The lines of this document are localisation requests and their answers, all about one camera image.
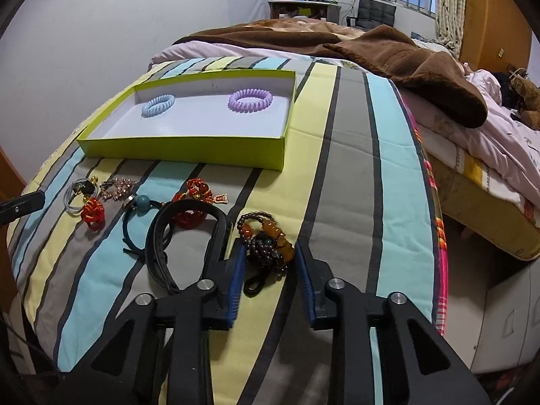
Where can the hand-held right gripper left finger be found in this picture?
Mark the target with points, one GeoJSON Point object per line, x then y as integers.
{"type": "Point", "coordinates": [236, 287]}

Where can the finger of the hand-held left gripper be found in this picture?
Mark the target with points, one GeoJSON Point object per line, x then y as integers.
{"type": "Point", "coordinates": [21, 206]}

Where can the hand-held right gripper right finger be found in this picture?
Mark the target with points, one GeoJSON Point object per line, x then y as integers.
{"type": "Point", "coordinates": [303, 287]}

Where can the black gold hair clip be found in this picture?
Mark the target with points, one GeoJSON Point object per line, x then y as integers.
{"type": "Point", "coordinates": [86, 186]}

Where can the black wristband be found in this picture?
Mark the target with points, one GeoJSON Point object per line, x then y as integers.
{"type": "Point", "coordinates": [156, 236]}

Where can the rhinestone hair clip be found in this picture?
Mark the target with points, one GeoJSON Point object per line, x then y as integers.
{"type": "Point", "coordinates": [116, 192]}

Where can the green cardboard tray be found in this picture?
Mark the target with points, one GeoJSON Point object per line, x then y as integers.
{"type": "Point", "coordinates": [190, 122]}

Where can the striped quilt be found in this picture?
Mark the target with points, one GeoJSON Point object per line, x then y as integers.
{"type": "Point", "coordinates": [350, 156]}

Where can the yellow patterned bed sheet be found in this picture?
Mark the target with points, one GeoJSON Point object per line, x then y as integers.
{"type": "Point", "coordinates": [464, 194]}

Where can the white drawer cabinet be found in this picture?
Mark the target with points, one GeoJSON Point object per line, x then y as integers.
{"type": "Point", "coordinates": [498, 325]}

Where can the pink duvet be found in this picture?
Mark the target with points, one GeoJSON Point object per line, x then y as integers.
{"type": "Point", "coordinates": [498, 143]}

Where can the brown fleece blanket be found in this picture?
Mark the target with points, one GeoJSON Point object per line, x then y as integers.
{"type": "Point", "coordinates": [422, 67]}

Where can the cluttered shelf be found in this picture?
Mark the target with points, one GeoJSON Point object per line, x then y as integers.
{"type": "Point", "coordinates": [303, 10]}

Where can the black cloth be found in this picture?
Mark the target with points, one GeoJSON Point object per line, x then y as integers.
{"type": "Point", "coordinates": [504, 90]}

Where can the black chair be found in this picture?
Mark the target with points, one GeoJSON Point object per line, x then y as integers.
{"type": "Point", "coordinates": [375, 12]}

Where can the brown teddy bear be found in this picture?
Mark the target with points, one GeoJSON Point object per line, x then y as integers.
{"type": "Point", "coordinates": [529, 93]}

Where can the patterned curtain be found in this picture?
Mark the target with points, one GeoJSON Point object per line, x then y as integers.
{"type": "Point", "coordinates": [449, 8]}

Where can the wooden wardrobe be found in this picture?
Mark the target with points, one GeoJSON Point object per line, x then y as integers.
{"type": "Point", "coordinates": [489, 17]}

